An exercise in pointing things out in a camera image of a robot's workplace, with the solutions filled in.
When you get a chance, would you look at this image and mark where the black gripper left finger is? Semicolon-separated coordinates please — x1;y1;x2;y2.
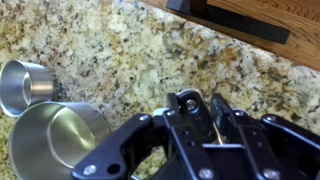
71;93;218;180

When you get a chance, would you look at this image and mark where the medium silver measuring cup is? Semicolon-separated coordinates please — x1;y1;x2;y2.
0;59;55;118

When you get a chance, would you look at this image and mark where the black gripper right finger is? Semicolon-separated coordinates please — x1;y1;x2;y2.
210;93;320;180

